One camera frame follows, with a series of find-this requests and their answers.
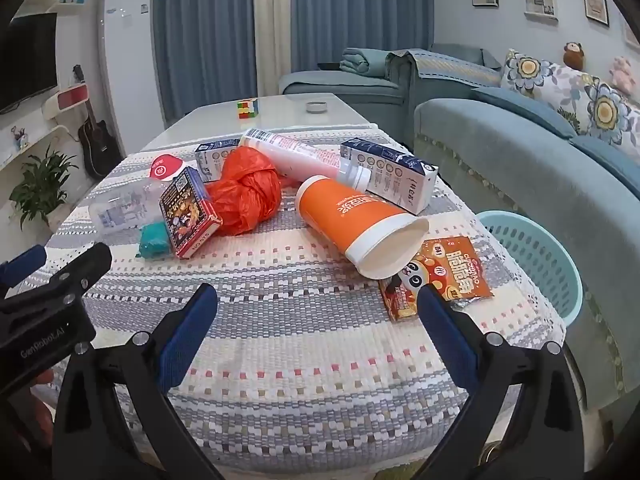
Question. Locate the butterfly picture frame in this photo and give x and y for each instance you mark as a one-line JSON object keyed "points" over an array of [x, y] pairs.
{"points": [[631, 35]]}

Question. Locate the orange snack packet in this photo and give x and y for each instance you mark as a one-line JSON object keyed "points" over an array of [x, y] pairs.
{"points": [[460, 270]]}

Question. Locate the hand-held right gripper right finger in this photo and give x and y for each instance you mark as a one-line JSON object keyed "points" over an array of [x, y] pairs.
{"points": [[447, 332]]}

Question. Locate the floral long cushion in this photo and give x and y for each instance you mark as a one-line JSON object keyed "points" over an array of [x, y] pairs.
{"points": [[575, 90]]}

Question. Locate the white refrigerator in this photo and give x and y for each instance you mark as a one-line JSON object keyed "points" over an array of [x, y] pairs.
{"points": [[130, 60]]}

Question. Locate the woven checked tablecloth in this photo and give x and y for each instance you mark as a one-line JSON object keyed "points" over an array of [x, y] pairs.
{"points": [[300, 360]]}

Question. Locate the red white wall shelf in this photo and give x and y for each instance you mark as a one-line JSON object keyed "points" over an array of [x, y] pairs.
{"points": [[67, 100]]}

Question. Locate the collage picture frame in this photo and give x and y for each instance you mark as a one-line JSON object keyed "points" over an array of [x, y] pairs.
{"points": [[540, 1]]}

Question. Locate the small dark picture frame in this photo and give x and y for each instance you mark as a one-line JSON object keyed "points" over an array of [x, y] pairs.
{"points": [[595, 7]]}

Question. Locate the orange snack wrapper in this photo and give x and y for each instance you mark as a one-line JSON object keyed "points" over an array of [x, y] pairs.
{"points": [[340, 215]]}

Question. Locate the colourful puzzle cube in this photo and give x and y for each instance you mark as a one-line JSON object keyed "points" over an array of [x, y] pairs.
{"points": [[247, 109]]}

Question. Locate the striped teal sofa throw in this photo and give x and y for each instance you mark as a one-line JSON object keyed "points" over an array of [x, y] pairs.
{"points": [[440, 65]]}

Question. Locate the teal crumpled wrapper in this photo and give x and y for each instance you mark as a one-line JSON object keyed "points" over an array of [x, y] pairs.
{"points": [[152, 242]]}

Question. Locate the white curved wall shelf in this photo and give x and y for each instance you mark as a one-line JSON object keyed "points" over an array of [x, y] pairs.
{"points": [[45, 142]]}

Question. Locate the small red snack packet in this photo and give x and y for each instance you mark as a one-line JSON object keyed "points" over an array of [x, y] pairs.
{"points": [[400, 305]]}

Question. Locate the blue white milk carton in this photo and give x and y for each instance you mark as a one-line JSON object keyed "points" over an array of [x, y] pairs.
{"points": [[215, 157]]}

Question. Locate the blue curtain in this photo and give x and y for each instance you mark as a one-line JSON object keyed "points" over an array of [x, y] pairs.
{"points": [[360, 5], [205, 35]]}

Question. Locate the clear packet with white label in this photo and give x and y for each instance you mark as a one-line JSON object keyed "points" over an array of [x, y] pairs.
{"points": [[395, 175]]}

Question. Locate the pink plush toy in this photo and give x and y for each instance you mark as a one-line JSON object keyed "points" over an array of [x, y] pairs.
{"points": [[621, 75]]}

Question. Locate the clear plastic bottle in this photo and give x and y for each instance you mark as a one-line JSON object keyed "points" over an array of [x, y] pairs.
{"points": [[125, 205]]}

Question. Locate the blue fabric sofa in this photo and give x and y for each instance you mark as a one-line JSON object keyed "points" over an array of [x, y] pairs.
{"points": [[500, 150]]}

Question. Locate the white coffee table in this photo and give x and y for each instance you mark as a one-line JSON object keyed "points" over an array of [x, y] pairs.
{"points": [[285, 110]]}

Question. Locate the green potted plant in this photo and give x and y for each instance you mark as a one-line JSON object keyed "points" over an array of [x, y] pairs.
{"points": [[42, 185]]}

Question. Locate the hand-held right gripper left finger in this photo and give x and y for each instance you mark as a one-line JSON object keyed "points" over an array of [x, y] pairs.
{"points": [[185, 340]]}

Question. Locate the black television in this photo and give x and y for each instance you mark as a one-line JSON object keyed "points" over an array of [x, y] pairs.
{"points": [[27, 60]]}

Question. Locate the brown monkey plush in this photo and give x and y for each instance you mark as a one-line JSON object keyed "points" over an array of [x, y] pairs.
{"points": [[574, 56]]}

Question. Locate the orange plastic bag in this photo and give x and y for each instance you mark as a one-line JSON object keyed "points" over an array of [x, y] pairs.
{"points": [[245, 190]]}

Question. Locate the folded teal blanket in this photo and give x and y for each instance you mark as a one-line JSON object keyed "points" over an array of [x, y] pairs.
{"points": [[362, 62]]}

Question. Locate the white sheer curtain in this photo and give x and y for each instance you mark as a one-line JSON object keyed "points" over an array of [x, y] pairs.
{"points": [[273, 25]]}

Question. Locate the dark printed card box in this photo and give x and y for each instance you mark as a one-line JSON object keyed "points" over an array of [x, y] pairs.
{"points": [[187, 215]]}

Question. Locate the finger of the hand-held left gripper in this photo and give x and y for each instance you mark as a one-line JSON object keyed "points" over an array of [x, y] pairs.
{"points": [[85, 267], [25, 261]]}

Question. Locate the round grey tin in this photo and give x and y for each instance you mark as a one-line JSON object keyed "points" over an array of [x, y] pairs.
{"points": [[316, 107]]}

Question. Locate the black acoustic guitar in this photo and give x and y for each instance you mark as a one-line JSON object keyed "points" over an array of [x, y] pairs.
{"points": [[100, 145]]}

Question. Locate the teal plastic basket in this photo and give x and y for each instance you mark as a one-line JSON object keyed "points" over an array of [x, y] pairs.
{"points": [[540, 255]]}

